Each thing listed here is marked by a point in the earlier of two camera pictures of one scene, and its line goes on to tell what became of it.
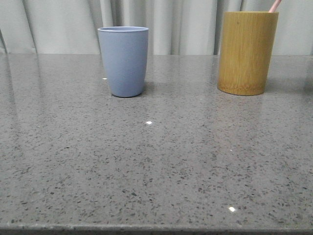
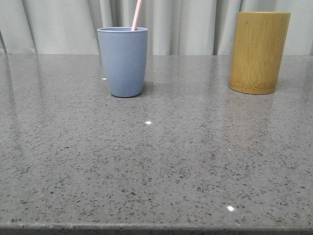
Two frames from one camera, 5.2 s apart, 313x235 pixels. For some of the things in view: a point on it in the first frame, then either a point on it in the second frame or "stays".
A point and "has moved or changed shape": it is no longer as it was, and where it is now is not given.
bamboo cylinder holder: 246,45 has moved or changed shape
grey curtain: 176,27 stays
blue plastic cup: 125,49 stays
